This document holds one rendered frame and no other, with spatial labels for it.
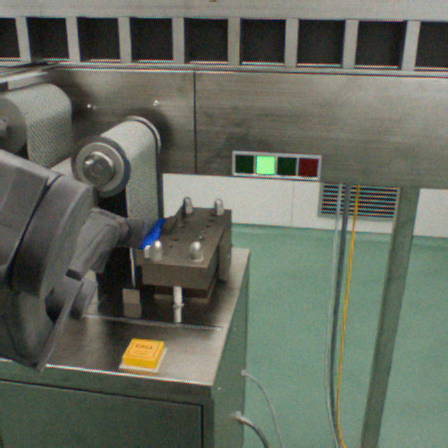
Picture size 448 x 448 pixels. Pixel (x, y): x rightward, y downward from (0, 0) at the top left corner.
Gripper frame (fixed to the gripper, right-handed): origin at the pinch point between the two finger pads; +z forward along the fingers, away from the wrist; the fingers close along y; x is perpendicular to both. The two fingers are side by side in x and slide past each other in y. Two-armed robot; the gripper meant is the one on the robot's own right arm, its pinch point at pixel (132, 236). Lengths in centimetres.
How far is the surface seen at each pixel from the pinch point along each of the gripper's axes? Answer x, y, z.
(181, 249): -1.8, 11.7, 4.4
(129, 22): 59, -9, 2
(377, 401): -46, 73, 81
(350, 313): -15, 72, 185
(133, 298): -15.1, 0.5, 4.5
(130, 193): 9.8, 0.3, -5.9
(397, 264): 3, 73, 53
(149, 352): -25.7, 11.6, -15.4
